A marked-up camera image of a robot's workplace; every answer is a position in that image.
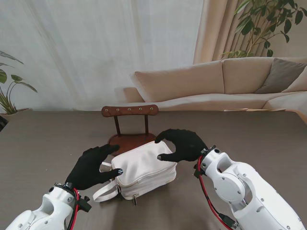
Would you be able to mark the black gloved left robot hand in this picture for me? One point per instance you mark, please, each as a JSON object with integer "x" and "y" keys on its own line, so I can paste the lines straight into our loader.
{"x": 88, "y": 167}

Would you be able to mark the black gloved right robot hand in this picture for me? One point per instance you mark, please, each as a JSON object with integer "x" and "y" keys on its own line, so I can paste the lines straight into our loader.
{"x": 184, "y": 146}

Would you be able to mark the cream leather zip bag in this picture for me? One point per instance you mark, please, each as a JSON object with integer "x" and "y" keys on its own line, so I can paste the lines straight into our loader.
{"x": 144, "y": 167}

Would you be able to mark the brown wooden jewelry stand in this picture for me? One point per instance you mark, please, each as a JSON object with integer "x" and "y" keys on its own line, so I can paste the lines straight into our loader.
{"x": 129, "y": 110}

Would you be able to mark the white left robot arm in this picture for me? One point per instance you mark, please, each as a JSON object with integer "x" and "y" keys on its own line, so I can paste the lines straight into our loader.
{"x": 45, "y": 210}

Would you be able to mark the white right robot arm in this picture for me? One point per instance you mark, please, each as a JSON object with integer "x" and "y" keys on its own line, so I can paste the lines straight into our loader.
{"x": 244, "y": 191}

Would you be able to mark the beige sofa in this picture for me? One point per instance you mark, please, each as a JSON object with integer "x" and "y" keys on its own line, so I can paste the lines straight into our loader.
{"x": 192, "y": 79}

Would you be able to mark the beige plant pot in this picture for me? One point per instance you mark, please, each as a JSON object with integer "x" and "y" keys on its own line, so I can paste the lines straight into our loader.
{"x": 21, "y": 111}

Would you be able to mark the black object at table edge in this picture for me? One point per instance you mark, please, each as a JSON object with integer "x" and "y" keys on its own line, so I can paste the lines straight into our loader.
{"x": 2, "y": 123}

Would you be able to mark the broad-leaf potted plant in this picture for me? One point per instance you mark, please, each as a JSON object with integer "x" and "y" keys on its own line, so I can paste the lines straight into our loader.
{"x": 16, "y": 77}

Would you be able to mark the grey sofa cushion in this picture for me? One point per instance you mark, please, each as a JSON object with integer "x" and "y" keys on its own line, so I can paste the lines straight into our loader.
{"x": 280, "y": 76}

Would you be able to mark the white sheer curtain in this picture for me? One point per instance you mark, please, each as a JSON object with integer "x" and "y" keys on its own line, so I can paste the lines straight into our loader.
{"x": 96, "y": 48}

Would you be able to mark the beige curtain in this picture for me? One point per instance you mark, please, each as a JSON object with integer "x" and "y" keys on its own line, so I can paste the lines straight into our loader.
{"x": 216, "y": 28}

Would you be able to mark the tall green leafy plant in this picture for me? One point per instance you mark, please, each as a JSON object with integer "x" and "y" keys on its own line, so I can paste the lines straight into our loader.
{"x": 249, "y": 24}

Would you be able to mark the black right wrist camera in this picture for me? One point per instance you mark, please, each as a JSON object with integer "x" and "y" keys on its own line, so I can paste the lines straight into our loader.
{"x": 197, "y": 171}

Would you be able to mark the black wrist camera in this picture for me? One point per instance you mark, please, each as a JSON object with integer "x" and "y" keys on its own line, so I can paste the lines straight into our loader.
{"x": 85, "y": 204}
{"x": 197, "y": 171}

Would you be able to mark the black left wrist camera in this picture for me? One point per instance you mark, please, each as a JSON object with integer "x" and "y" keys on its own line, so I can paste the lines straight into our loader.
{"x": 85, "y": 204}

